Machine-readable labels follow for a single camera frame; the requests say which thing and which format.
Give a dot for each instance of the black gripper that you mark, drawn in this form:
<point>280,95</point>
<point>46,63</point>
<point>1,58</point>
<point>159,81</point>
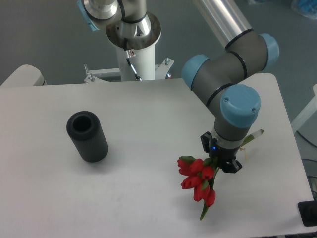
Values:
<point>222,152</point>

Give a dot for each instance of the red tulip bouquet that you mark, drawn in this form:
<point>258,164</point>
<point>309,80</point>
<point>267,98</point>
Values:
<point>200,174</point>

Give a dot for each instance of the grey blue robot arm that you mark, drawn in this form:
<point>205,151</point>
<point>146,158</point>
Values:
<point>216,82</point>

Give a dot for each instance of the black device at table edge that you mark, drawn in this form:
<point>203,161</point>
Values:
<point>308,213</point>

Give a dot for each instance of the black ribbed cylindrical vase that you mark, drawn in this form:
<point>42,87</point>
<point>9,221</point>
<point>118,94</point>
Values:
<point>85,130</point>

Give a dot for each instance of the blue plastic bag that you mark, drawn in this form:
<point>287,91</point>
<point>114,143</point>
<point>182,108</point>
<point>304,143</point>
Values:
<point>306,8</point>

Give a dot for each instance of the white rounded furniture piece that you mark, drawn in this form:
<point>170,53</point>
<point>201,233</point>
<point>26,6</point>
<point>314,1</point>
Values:
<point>25,76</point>

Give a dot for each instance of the white metal base frame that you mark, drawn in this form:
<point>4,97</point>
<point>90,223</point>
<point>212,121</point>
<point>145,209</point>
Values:
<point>100,75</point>

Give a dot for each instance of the white frame at right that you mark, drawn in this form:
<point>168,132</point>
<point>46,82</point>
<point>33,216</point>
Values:
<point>306,112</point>

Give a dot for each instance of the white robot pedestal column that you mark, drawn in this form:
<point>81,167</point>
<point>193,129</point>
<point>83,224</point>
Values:
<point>143,62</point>

